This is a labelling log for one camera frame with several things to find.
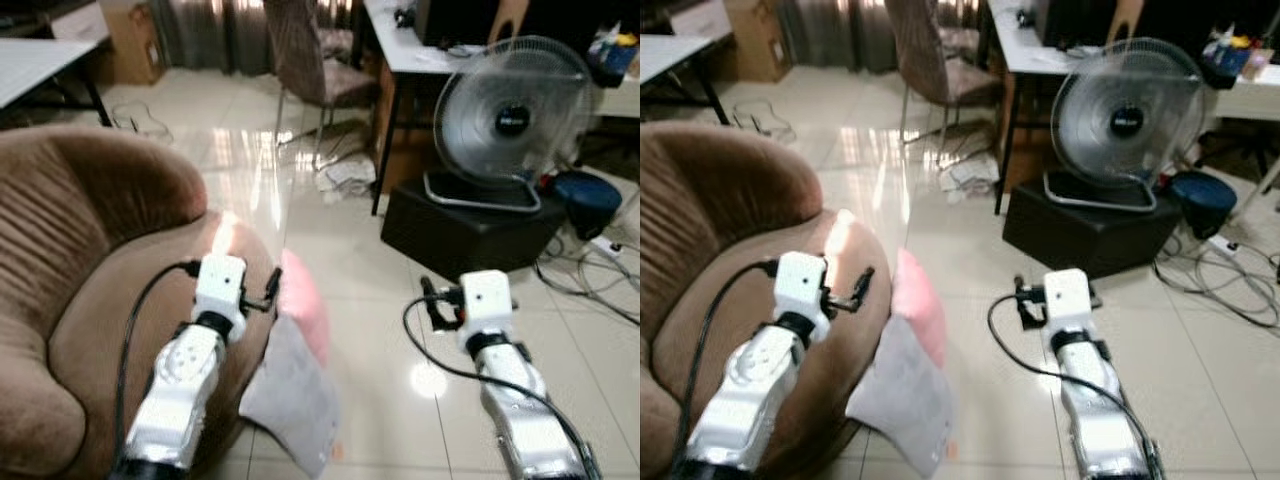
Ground pink pillow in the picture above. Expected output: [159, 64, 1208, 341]
[892, 247, 949, 370]
[281, 249, 332, 368]

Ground grey pillow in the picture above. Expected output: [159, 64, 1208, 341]
[239, 316, 342, 479]
[845, 318, 957, 479]

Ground white paper on floor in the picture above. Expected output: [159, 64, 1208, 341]
[939, 157, 1002, 194]
[317, 157, 377, 197]

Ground brown fabric sofa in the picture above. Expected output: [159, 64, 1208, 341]
[640, 122, 896, 480]
[0, 124, 284, 480]

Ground silver round floor fan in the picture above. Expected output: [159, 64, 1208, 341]
[1042, 37, 1212, 215]
[422, 35, 597, 215]

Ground black box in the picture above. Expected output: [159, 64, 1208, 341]
[380, 177, 567, 282]
[1002, 177, 1184, 280]

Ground brown padded chair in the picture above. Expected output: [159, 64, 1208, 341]
[261, 0, 382, 168]
[884, 0, 1005, 168]

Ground white desk with black legs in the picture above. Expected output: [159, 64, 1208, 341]
[363, 0, 641, 217]
[987, 0, 1280, 217]

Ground grey curtain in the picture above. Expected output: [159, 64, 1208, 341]
[150, 0, 293, 72]
[775, 0, 913, 70]

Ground brown cardboard box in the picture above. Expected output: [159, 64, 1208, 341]
[721, 0, 793, 84]
[98, 0, 167, 87]

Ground black monitor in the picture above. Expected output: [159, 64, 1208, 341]
[1034, 0, 1280, 48]
[414, 0, 641, 48]

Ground wooden chair back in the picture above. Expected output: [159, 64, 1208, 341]
[1107, 0, 1147, 47]
[489, 0, 532, 47]

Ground dark blue basket with items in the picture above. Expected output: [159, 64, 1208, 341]
[587, 24, 640, 90]
[1199, 27, 1253, 92]

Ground white folding table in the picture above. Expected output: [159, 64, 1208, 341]
[0, 37, 114, 129]
[640, 34, 732, 127]

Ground white box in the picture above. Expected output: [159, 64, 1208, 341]
[49, 0, 112, 43]
[669, 0, 734, 42]

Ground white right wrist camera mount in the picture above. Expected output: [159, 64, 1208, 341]
[457, 270, 517, 351]
[1042, 268, 1094, 347]

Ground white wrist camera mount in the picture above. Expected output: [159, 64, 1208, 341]
[192, 253, 249, 341]
[1042, 268, 1094, 347]
[772, 252, 830, 337]
[457, 270, 517, 351]

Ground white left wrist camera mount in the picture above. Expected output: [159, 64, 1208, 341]
[772, 252, 830, 337]
[192, 253, 249, 341]

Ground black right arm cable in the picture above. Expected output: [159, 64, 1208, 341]
[402, 297, 566, 426]
[987, 292, 1153, 446]

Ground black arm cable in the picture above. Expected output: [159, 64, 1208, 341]
[402, 297, 566, 426]
[113, 259, 204, 463]
[987, 292, 1153, 446]
[674, 257, 783, 463]

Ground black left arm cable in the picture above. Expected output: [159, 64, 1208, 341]
[113, 259, 204, 463]
[674, 257, 783, 463]

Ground tangled floor cables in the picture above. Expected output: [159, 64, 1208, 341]
[1152, 234, 1280, 333]
[533, 234, 641, 328]

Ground thin looped floor cable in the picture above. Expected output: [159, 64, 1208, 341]
[732, 99, 798, 142]
[109, 99, 177, 143]

